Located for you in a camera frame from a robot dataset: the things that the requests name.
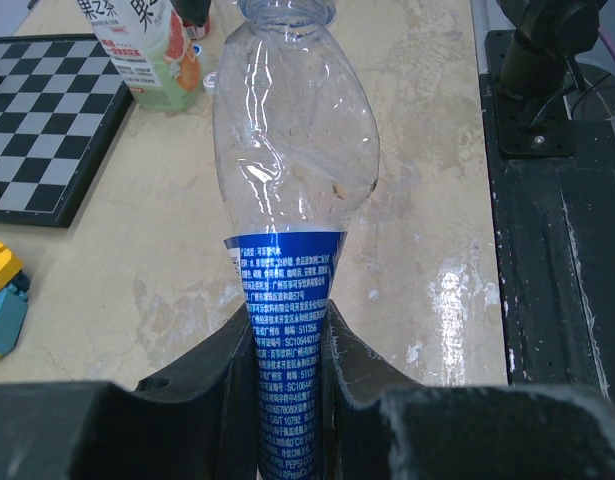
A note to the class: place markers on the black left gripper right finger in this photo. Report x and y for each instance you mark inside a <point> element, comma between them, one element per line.
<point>377,423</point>

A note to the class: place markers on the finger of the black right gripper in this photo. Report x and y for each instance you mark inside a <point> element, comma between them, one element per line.
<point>195,12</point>

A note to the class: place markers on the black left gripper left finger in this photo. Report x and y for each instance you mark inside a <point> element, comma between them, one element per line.
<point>193,419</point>

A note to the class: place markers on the Pepsi label clear bottle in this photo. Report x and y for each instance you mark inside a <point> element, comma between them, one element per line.
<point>290,223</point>

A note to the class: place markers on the clear fruit drink bottle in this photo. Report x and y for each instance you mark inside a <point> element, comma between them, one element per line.
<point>151,50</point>

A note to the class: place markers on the white QR loose cap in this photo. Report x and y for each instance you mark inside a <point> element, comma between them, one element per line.
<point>209,82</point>

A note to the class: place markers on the black white chessboard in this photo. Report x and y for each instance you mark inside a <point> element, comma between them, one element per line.
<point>61,104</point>

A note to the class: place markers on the teal green toy block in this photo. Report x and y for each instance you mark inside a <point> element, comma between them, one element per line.
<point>13,310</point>

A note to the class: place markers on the black table edge rail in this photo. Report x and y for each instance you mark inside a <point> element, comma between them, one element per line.
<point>553,207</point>

